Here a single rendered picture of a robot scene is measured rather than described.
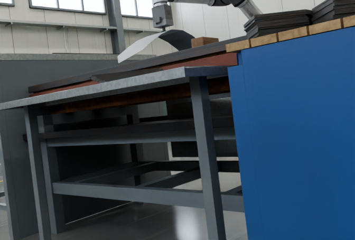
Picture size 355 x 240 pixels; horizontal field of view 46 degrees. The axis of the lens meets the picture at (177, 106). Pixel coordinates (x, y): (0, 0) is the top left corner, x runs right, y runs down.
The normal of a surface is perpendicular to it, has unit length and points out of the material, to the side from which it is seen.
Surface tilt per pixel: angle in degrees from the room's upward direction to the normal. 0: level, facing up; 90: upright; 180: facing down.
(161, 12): 90
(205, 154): 90
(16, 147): 90
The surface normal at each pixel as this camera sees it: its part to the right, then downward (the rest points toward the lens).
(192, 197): -0.67, 0.08
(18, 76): 0.74, -0.08
